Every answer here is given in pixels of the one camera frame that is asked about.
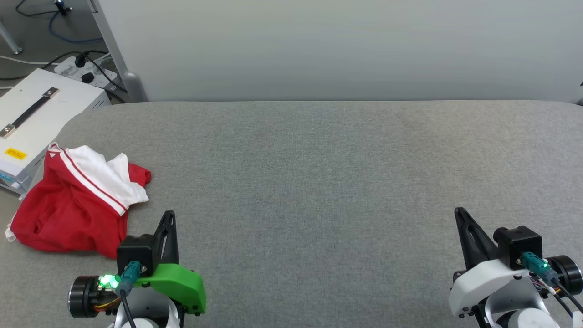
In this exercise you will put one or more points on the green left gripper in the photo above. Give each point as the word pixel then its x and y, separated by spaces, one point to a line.
pixel 182 284

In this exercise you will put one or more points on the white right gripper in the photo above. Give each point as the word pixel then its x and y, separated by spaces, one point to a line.
pixel 478 284

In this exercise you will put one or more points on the red and white T-shirt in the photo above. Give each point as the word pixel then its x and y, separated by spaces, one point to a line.
pixel 59 214

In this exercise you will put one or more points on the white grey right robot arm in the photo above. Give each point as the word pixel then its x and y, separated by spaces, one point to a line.
pixel 524 319

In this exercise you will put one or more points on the white metal equipment box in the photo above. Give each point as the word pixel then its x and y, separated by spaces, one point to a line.
pixel 50 132

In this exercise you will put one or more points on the yellow warning sticker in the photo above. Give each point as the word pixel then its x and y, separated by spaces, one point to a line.
pixel 15 153

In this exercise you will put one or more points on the white power strip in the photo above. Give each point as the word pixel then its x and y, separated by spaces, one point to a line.
pixel 68 70

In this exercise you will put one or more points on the white partition panel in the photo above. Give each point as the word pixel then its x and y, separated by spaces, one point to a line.
pixel 341 50

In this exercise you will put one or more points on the grey metal furniture leg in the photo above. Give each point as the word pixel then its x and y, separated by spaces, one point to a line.
pixel 10 38

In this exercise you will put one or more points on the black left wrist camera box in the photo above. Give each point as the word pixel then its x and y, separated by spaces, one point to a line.
pixel 136 253

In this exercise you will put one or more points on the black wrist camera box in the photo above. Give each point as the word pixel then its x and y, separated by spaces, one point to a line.
pixel 517 246
pixel 136 253

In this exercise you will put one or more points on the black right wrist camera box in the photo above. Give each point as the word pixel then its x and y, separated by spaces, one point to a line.
pixel 517 246

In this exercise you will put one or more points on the grey partition post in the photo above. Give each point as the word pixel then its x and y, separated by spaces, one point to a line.
pixel 114 50

